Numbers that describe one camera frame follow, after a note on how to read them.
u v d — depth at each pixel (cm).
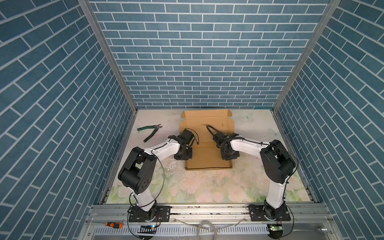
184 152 79
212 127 91
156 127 108
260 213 74
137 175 46
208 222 73
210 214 75
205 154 90
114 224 69
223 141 69
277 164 51
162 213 75
